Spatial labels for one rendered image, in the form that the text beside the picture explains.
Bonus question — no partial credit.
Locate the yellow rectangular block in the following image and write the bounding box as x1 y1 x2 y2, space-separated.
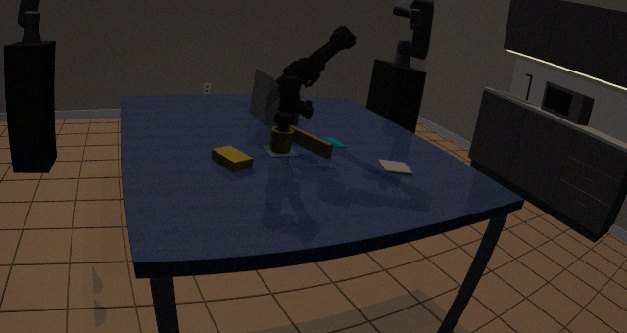
212 145 253 172

